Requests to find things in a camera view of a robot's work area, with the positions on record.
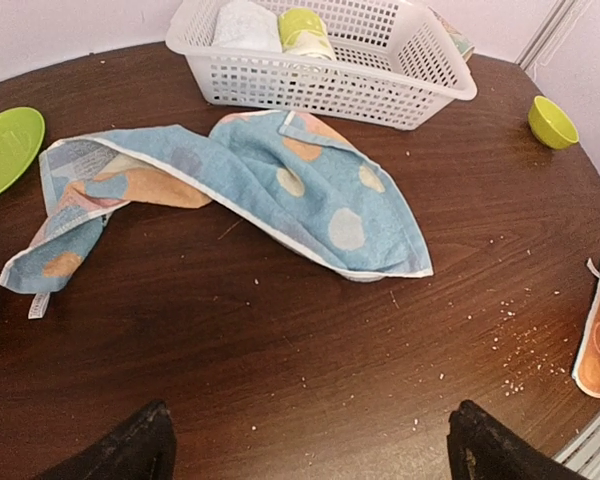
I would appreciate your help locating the front aluminium rail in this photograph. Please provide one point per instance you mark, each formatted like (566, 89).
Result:
(582, 453)

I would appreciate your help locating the white plastic basket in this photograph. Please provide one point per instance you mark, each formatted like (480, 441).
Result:
(395, 64)

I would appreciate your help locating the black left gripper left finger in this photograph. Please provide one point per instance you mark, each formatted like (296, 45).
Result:
(141, 447)

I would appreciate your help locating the blue patterned towel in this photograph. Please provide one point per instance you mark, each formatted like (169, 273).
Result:
(287, 173)

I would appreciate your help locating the teal patterned paper cup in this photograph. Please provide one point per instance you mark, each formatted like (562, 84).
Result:
(465, 47)

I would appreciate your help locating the white rolled towel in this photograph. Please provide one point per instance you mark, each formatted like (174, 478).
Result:
(248, 26)

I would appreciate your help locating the green plate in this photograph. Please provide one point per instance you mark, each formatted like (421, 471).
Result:
(22, 131)

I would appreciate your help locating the green rolled towel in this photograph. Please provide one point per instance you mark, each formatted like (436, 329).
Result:
(302, 32)

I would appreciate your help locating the green bowl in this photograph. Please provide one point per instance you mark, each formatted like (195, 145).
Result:
(550, 125)

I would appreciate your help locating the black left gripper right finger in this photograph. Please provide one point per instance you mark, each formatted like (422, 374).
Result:
(480, 447)

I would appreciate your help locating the right aluminium frame post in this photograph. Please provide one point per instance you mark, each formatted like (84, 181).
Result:
(548, 27)

